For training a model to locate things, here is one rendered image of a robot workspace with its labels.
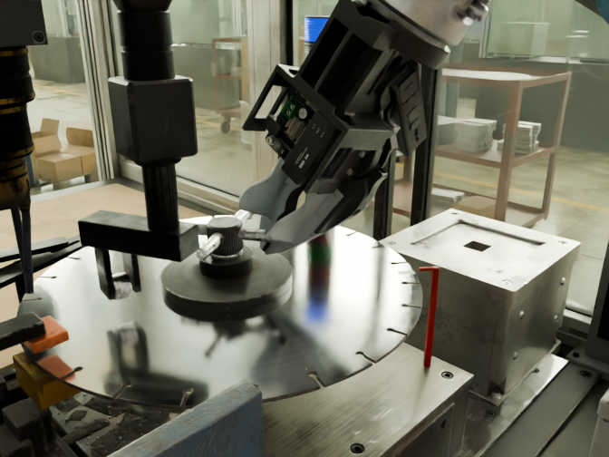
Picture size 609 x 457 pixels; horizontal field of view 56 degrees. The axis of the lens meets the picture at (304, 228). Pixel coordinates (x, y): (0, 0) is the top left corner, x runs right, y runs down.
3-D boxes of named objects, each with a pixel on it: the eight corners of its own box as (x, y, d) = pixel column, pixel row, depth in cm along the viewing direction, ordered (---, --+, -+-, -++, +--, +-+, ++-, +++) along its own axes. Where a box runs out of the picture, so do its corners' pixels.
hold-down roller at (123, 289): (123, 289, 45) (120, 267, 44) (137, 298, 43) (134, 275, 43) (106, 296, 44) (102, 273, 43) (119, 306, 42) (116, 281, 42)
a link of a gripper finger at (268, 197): (203, 232, 45) (256, 140, 41) (252, 224, 50) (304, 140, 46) (227, 259, 44) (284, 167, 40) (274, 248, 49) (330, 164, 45)
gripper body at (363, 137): (234, 133, 40) (323, -29, 34) (305, 135, 47) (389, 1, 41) (304, 205, 37) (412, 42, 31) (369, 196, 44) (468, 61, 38)
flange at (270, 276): (266, 321, 43) (265, 291, 42) (135, 301, 45) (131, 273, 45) (307, 261, 52) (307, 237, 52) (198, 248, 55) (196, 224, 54)
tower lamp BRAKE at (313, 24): (321, 41, 73) (321, 15, 71) (348, 42, 70) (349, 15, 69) (296, 42, 70) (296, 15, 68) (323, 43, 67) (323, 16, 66)
